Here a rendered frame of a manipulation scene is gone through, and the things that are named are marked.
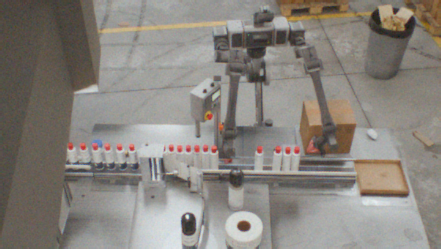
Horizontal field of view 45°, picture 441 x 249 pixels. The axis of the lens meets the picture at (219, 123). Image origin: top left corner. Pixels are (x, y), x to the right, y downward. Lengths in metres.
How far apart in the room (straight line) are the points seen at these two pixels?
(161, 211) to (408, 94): 3.22
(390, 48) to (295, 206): 2.62
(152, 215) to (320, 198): 1.03
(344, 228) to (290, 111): 2.14
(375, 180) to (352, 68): 2.47
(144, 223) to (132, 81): 2.63
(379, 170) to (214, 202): 1.10
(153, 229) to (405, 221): 1.48
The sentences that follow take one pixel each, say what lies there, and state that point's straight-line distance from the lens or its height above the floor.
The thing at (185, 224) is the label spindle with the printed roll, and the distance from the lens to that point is 2.79.
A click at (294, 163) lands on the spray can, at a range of 3.34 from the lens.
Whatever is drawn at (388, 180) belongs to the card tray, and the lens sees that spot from 3.57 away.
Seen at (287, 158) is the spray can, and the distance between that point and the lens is 3.30.
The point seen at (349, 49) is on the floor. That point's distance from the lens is 6.12.
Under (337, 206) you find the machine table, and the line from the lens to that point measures 3.36.
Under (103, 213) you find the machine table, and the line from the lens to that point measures 3.32.
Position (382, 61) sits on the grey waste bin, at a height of 0.23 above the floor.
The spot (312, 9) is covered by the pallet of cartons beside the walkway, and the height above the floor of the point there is 0.07.
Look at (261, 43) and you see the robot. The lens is 3.54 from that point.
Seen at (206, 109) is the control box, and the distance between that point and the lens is 3.07.
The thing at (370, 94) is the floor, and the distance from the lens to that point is 5.53.
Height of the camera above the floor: 3.39
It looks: 43 degrees down
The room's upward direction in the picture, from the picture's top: straight up
